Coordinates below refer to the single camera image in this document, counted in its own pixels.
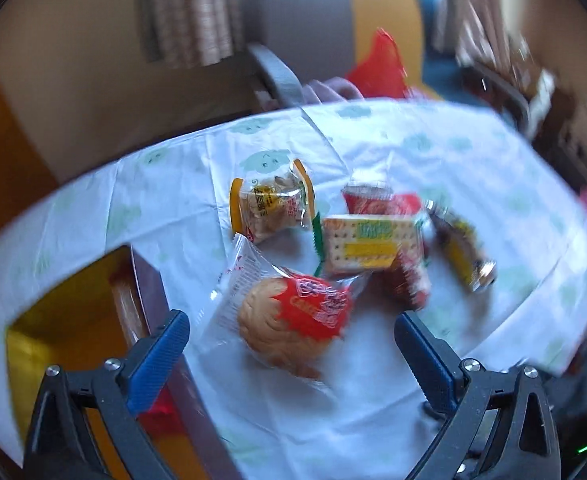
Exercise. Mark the round cake packet red label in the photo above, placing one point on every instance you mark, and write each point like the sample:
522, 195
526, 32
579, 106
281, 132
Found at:
283, 320

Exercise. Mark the pink cloth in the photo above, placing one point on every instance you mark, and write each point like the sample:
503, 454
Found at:
328, 92

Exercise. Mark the white tablecloth green cloud print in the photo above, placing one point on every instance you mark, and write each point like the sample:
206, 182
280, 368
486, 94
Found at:
473, 160

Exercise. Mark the maroon gift box gold inside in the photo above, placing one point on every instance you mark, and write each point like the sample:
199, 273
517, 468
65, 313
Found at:
48, 320

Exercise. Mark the green yellow cracker packet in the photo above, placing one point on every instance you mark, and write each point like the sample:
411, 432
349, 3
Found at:
368, 245

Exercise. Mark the clear snack packet orange edges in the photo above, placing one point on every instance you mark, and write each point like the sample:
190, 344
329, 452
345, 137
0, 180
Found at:
268, 205

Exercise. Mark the brown silver snack packet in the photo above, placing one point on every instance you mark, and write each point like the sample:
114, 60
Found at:
461, 247

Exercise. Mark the small red packet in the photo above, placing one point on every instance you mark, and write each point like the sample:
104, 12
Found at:
166, 412

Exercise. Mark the long red snack packet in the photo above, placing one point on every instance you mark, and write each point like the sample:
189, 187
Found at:
378, 199

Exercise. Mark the beige patterned curtain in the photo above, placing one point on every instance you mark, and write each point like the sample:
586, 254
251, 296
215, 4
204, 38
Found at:
188, 10
473, 10

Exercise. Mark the grey yellow blue armchair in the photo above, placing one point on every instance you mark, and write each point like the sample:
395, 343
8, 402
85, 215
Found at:
298, 15

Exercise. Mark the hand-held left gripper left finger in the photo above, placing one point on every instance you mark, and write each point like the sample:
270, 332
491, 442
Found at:
158, 355

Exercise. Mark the red plastic bag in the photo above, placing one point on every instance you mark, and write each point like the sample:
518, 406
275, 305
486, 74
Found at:
378, 70

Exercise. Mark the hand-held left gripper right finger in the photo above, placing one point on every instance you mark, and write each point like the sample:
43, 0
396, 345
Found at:
423, 355

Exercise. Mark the wooden cabinet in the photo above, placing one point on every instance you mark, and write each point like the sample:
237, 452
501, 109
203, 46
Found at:
3, 160

